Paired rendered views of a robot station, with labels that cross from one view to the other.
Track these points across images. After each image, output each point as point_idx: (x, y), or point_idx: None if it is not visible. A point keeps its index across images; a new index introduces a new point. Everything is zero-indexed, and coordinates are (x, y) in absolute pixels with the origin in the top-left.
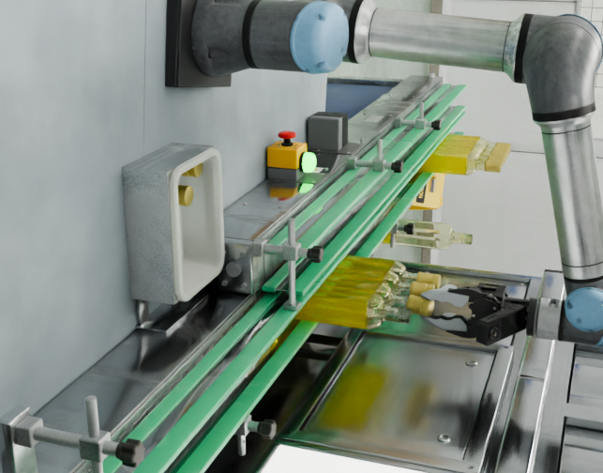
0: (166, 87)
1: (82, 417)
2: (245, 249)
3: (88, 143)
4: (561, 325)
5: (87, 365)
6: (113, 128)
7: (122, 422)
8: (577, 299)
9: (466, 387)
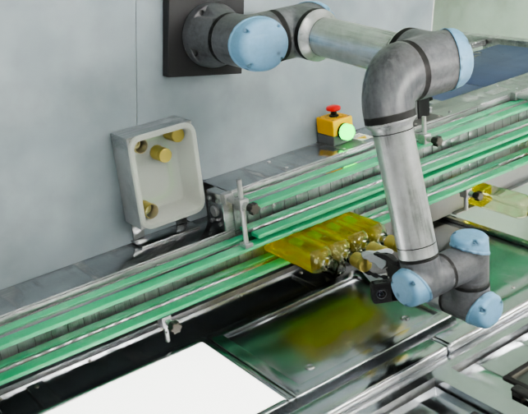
0: (164, 76)
1: (36, 290)
2: (218, 197)
3: (71, 117)
4: (439, 299)
5: (75, 259)
6: (99, 107)
7: (51, 298)
8: (394, 277)
9: (376, 335)
